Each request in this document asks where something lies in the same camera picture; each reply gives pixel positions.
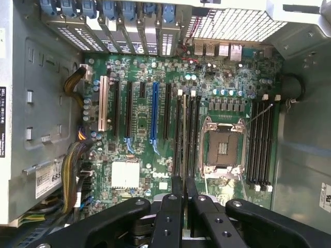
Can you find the perforated metal slot cover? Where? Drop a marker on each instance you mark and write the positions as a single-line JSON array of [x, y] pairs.
[[169, 42], [89, 38], [66, 33]]

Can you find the blue expansion slot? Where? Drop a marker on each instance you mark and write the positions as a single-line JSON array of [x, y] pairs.
[[154, 111]]

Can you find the black RAM slot white latches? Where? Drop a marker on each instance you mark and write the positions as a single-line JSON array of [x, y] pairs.
[[270, 144], [259, 144]]

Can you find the green Dell motherboard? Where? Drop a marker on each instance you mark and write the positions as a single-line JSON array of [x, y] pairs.
[[139, 108]]

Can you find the blue slot clip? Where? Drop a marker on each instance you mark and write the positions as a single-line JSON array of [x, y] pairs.
[[168, 13], [67, 7], [89, 7], [109, 10], [148, 11], [48, 6], [128, 11]]

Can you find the silver network port block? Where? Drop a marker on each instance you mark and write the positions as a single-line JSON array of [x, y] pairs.
[[236, 51], [224, 50]]

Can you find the short black expansion slot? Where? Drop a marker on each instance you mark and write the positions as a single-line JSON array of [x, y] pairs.
[[142, 90]]

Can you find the white certification sticker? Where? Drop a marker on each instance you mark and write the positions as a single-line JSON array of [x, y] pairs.
[[326, 196]]

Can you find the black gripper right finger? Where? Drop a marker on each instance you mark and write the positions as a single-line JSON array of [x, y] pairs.
[[214, 222]]

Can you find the silver CPU socket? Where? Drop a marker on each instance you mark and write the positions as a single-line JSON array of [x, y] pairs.
[[222, 147]]

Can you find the grey metal PC case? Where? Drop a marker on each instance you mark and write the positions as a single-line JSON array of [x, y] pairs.
[[300, 155]]

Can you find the white power connector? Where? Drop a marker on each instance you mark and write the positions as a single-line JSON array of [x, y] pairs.
[[86, 72]]

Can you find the black Dell sticker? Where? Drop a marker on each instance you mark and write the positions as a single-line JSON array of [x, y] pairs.
[[2, 124]]

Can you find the black round rubber cylinder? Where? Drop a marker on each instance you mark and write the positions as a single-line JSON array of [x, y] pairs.
[[291, 87]]

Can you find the white service label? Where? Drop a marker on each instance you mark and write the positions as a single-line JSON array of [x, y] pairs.
[[47, 182]]

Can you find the white expansion slot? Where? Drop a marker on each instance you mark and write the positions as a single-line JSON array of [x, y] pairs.
[[103, 103]]

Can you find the white chipset heatsink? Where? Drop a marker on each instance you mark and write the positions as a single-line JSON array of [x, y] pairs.
[[125, 174]]

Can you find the silver USB port block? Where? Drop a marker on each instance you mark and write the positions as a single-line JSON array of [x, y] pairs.
[[210, 49], [199, 49]]

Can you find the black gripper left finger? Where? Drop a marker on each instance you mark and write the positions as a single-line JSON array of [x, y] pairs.
[[168, 222]]

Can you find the long black expansion slot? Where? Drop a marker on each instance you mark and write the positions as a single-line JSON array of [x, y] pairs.
[[129, 108], [167, 111], [116, 108]]

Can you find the thin metal locking lever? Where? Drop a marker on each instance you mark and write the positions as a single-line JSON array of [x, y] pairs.
[[205, 184], [259, 115]]

